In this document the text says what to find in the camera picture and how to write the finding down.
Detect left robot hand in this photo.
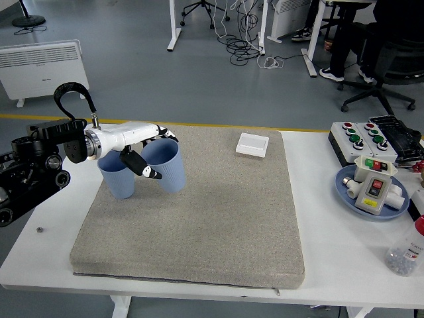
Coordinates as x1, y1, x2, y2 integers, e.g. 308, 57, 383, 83
95, 121, 180, 180

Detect blue ribbed cup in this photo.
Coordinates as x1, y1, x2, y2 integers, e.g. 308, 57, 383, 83
97, 148, 136, 200
140, 138, 187, 194

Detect white push-button control box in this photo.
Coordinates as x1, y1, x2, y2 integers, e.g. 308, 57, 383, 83
330, 121, 374, 160
354, 122, 398, 163

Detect white panel heater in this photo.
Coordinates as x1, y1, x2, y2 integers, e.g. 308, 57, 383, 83
266, 0, 312, 44
0, 39, 90, 109

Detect grey-brown mat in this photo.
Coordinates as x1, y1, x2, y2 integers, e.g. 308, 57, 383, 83
69, 123, 305, 292

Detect white desk leg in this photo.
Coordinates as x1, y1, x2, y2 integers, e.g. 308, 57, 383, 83
257, 0, 270, 47
167, 0, 182, 51
300, 0, 329, 79

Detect black chair base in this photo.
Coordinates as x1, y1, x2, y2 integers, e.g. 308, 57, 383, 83
180, 0, 231, 30

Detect black fan stand base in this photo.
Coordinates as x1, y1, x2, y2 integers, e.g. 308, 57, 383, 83
12, 0, 46, 28

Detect person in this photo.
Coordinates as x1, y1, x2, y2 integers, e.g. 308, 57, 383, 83
291, 0, 321, 42
319, 0, 424, 83

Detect blue plate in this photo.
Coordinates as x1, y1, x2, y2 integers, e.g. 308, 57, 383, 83
335, 164, 411, 222

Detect white pipe fitting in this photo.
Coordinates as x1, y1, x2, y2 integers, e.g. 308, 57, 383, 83
343, 177, 362, 199
384, 184, 405, 211

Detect white table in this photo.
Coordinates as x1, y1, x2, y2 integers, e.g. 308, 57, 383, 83
0, 123, 424, 318

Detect black tool tray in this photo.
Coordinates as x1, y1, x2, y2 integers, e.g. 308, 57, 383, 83
369, 115, 423, 163

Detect black office chair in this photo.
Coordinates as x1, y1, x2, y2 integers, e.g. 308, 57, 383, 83
337, 19, 424, 117

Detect clear bottle with red cap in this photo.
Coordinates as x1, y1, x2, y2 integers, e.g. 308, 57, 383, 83
384, 214, 424, 278

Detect white wall switch plate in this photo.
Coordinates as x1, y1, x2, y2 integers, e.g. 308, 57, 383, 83
235, 132, 270, 158

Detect white floor cable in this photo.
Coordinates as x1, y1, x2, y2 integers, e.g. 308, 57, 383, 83
211, 0, 239, 39

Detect black floor cables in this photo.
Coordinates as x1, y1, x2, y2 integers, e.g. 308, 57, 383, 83
227, 0, 307, 66

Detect white coiled charger cable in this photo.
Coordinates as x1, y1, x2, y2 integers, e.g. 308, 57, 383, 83
256, 55, 284, 70

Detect beige three-button switch box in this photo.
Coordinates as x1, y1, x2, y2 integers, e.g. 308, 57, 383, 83
352, 155, 398, 182

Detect grey red-black button switch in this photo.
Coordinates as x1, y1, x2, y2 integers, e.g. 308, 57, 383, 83
354, 172, 394, 216

